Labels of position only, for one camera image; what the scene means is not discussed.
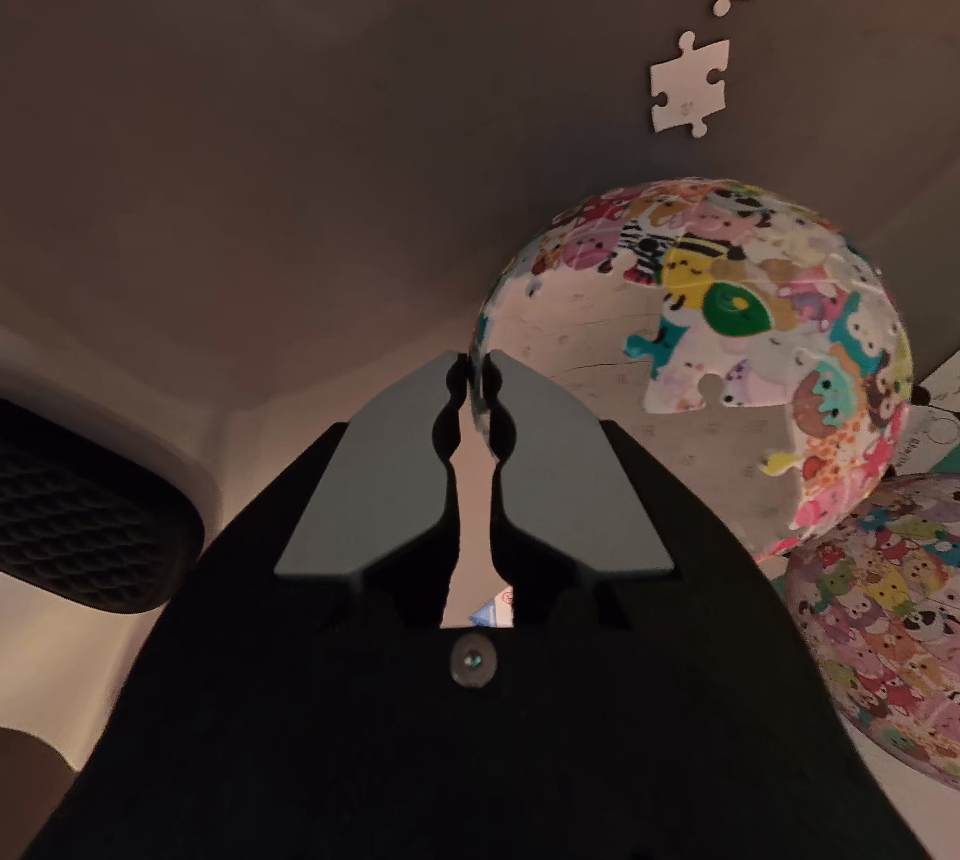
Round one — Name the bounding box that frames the black wrist rest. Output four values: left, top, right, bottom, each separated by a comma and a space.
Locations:
0, 398, 207, 614

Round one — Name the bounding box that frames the puzzle box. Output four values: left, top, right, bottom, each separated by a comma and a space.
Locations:
753, 350, 960, 801

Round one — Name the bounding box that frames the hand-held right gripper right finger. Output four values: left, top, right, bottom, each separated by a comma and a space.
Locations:
480, 348, 676, 585

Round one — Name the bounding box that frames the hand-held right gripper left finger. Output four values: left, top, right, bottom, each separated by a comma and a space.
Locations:
274, 351, 471, 585

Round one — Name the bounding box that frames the colourful puzzle ball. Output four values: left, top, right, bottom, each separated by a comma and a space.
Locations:
471, 179, 916, 561

